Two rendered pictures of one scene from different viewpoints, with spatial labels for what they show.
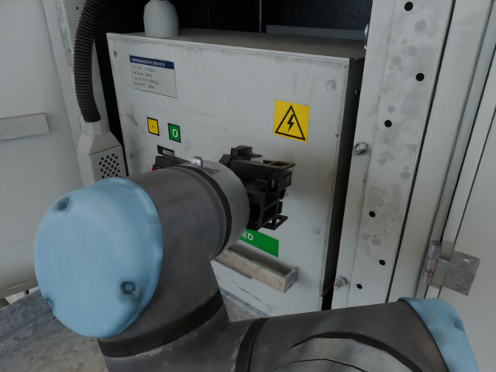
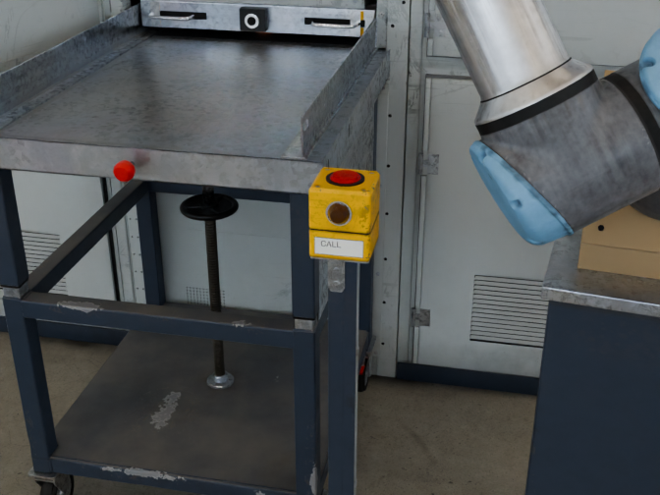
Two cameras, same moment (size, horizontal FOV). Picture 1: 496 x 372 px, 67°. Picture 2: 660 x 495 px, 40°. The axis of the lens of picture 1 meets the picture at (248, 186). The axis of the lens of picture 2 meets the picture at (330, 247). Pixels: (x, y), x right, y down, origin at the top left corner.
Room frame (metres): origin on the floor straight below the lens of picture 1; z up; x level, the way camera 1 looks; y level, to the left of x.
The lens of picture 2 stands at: (-1.30, 0.84, 1.34)
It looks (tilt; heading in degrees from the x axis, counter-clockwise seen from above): 26 degrees down; 333
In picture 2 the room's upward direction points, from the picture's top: straight up
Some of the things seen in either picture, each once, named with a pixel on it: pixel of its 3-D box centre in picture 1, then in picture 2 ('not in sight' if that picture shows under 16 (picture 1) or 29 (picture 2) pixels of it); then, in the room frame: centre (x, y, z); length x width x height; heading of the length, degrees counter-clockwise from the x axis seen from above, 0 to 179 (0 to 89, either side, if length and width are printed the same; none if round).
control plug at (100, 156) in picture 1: (105, 173); not in sight; (0.68, 0.28, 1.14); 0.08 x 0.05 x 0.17; 141
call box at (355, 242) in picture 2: not in sight; (345, 214); (-0.34, 0.34, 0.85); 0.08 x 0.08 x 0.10; 52
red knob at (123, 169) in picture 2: not in sight; (126, 169); (0.02, 0.54, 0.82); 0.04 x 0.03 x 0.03; 142
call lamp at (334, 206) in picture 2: not in sight; (338, 215); (-0.38, 0.37, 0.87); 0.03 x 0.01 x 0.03; 52
